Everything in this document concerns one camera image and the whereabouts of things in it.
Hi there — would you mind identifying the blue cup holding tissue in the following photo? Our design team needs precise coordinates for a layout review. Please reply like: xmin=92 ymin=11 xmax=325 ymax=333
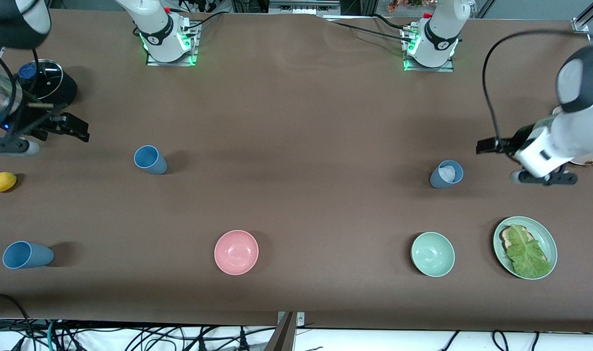
xmin=429 ymin=160 xmax=464 ymax=189

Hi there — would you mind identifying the glass lid with blue knob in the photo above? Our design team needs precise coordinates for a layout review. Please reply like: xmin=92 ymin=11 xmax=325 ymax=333
xmin=16 ymin=58 xmax=64 ymax=100

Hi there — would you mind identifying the toasted bread slice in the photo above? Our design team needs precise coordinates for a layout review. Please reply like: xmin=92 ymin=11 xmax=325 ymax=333
xmin=500 ymin=225 xmax=549 ymax=264

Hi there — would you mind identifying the green plate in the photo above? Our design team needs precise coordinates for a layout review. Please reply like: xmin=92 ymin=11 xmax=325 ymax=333
xmin=493 ymin=216 xmax=558 ymax=280

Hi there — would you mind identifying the green lettuce leaf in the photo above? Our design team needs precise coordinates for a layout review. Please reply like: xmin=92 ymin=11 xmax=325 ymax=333
xmin=507 ymin=225 xmax=553 ymax=277

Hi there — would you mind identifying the green bowl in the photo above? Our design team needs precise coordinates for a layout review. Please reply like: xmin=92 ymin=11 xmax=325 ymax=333
xmin=411 ymin=232 xmax=456 ymax=277

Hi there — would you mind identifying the pink bowl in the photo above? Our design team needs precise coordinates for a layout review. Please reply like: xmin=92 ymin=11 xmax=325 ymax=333
xmin=214 ymin=230 xmax=259 ymax=276

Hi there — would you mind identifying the black pot with blue handle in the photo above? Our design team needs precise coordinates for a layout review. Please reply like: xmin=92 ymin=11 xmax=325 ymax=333
xmin=16 ymin=61 xmax=78 ymax=106

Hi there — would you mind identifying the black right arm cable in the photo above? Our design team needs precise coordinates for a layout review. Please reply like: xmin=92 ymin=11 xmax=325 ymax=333
xmin=0 ymin=41 xmax=39 ymax=147

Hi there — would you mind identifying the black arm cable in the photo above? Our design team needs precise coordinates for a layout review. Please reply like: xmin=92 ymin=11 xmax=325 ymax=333
xmin=482 ymin=30 xmax=592 ymax=142
xmin=0 ymin=41 xmax=39 ymax=147

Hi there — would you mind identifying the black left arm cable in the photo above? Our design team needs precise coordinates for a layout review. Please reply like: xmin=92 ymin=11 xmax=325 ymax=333
xmin=482 ymin=30 xmax=592 ymax=142

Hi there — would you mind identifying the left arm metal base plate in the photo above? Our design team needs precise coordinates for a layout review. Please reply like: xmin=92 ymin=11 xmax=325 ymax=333
xmin=403 ymin=27 xmax=455 ymax=73

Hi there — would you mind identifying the aluminium frame profile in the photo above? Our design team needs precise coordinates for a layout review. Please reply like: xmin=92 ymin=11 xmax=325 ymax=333
xmin=572 ymin=0 xmax=593 ymax=34

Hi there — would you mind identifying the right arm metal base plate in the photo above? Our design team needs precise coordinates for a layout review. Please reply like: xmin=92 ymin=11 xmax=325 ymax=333
xmin=146 ymin=19 xmax=200 ymax=66

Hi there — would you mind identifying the black base cable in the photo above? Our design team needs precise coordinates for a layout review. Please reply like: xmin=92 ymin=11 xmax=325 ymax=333
xmin=325 ymin=15 xmax=414 ymax=44
xmin=182 ymin=12 xmax=224 ymax=31

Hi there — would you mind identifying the black looped floor cable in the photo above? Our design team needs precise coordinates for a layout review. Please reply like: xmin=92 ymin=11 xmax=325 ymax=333
xmin=0 ymin=292 xmax=36 ymax=351

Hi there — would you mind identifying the metal rail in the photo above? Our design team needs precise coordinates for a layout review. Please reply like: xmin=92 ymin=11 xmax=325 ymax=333
xmin=268 ymin=0 xmax=342 ymax=15

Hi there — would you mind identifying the metal camera bracket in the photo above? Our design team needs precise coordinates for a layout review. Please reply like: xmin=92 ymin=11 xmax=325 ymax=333
xmin=263 ymin=311 xmax=306 ymax=351

